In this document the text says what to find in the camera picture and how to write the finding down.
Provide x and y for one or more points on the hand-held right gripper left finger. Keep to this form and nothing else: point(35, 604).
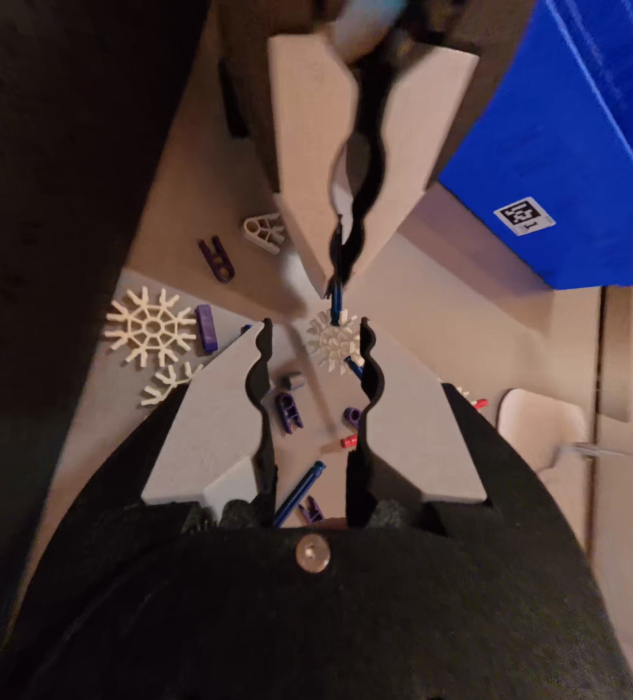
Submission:
point(207, 437)

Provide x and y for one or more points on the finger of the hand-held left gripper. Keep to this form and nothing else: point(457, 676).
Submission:
point(420, 120)
point(305, 136)

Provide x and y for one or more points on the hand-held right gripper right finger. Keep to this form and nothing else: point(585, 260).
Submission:
point(420, 437)

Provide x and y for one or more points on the white snowflake connector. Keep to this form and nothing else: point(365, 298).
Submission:
point(151, 327)
point(334, 340)
point(171, 383)

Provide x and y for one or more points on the purple clip connector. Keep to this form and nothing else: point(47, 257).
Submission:
point(289, 413)
point(311, 511)
point(216, 260)
point(352, 416)
point(206, 328)

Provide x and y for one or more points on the grey fan connector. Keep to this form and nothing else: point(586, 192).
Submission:
point(264, 231)

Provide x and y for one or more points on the blue storage bin with tag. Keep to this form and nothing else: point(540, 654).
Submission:
point(568, 136)

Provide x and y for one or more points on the black perforated panel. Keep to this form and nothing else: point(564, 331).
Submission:
point(48, 219)

